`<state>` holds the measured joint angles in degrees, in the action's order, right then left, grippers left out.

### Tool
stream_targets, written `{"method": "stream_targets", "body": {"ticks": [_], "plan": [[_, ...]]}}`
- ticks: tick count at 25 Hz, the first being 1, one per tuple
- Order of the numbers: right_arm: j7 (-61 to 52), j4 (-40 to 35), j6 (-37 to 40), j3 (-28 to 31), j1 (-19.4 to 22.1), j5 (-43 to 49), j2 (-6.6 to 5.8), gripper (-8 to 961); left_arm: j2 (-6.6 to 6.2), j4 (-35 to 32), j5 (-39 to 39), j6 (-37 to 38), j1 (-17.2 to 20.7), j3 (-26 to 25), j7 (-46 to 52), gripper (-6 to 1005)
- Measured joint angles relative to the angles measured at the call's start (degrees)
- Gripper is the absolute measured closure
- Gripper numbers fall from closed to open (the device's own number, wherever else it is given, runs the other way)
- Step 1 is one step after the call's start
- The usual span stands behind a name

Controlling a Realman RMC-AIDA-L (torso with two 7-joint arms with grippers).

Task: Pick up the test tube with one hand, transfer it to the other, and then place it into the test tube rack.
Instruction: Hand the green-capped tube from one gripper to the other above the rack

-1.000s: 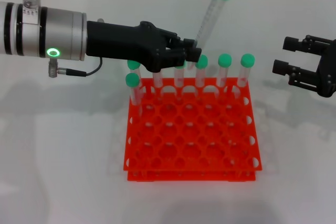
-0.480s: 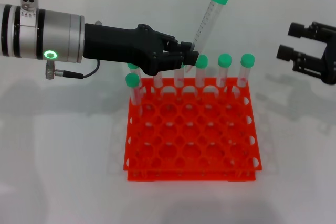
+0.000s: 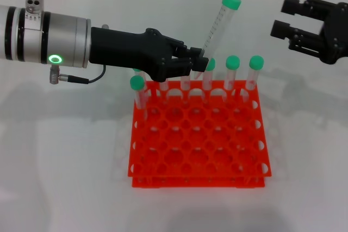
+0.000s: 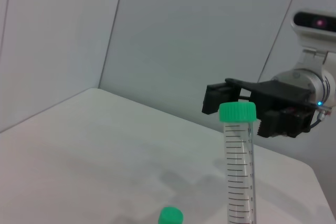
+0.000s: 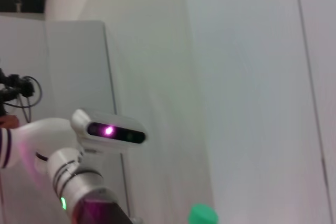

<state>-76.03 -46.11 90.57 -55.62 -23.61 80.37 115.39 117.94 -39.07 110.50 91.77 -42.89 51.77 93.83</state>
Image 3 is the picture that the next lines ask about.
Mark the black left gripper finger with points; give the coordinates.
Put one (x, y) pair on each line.
(199, 65)
(194, 52)

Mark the clear tube with green cap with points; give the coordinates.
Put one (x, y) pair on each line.
(185, 83)
(233, 62)
(256, 62)
(211, 65)
(137, 83)
(164, 86)
(137, 70)
(231, 1)

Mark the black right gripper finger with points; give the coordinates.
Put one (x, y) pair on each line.
(292, 5)
(280, 28)

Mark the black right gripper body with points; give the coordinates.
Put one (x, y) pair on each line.
(337, 33)

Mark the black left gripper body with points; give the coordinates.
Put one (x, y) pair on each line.
(122, 48)

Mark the orange test tube rack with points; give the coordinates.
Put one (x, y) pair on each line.
(190, 183)

